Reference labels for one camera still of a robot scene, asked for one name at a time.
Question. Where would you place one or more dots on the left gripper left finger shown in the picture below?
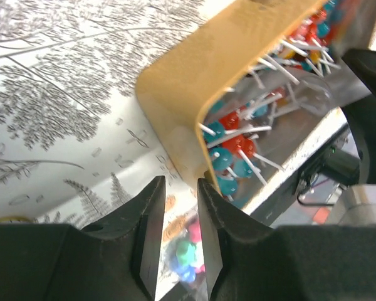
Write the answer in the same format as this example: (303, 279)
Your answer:
(114, 258)

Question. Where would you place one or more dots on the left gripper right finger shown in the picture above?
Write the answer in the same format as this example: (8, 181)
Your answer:
(247, 260)

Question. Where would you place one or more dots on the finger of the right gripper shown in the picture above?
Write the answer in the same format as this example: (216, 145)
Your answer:
(361, 114)

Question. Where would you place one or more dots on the clear round candy jar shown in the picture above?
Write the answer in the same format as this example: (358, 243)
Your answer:
(185, 255)

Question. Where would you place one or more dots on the gold tin of lollipops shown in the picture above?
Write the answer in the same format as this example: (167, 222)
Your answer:
(222, 103)

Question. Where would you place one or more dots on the floral table mat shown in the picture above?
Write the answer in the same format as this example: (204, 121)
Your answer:
(74, 142)

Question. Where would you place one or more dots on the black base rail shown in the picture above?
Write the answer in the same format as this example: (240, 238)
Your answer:
(330, 163)

